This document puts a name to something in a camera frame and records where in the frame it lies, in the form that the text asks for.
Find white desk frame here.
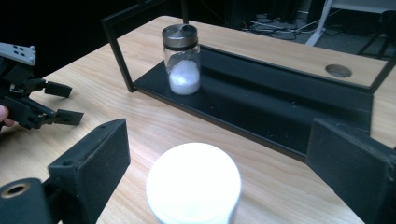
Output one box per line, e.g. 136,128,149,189
304,0,396,48

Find silver-lid glass jar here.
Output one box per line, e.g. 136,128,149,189
161,23,202,96

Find tangle of floor cables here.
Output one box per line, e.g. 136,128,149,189
242,11,325,42

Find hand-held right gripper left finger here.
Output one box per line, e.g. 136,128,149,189
46,118,132,224

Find round table grommet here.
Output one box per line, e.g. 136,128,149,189
324,63,353,79

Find black two-tier metal rack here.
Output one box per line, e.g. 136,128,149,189
101,0,396,163

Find black chair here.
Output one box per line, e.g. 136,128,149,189
355,8,396,61

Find white round-lid jar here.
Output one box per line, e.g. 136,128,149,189
145,142,243,224

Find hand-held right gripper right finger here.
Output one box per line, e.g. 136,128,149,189
305,117,396,224

